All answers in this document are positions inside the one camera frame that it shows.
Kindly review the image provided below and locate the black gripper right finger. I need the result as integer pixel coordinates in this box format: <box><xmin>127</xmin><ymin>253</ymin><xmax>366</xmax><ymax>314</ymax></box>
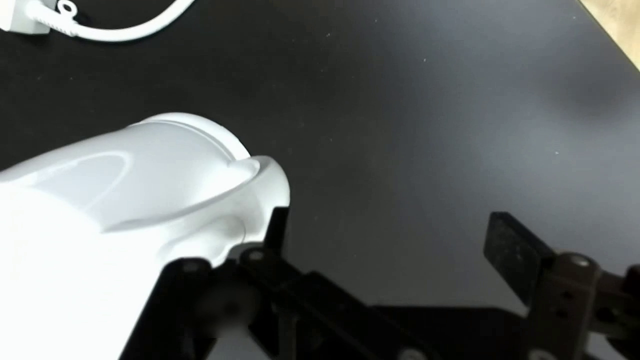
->
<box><xmin>483</xmin><ymin>210</ymin><xmax>640</xmax><ymax>360</ymax></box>

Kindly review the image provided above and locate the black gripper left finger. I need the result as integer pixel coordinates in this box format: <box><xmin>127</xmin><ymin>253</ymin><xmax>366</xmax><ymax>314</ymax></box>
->
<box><xmin>118</xmin><ymin>207</ymin><xmax>416</xmax><ymax>360</ymax></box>

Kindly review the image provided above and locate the white electric kettle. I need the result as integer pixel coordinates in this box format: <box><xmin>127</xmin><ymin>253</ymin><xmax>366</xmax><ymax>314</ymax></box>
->
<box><xmin>0</xmin><ymin>111</ymin><xmax>293</xmax><ymax>360</ymax></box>

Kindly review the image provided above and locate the white power strip cable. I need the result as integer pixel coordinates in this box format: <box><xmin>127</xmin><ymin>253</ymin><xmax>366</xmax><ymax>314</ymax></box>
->
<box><xmin>54</xmin><ymin>0</ymin><xmax>197</xmax><ymax>44</ymax></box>

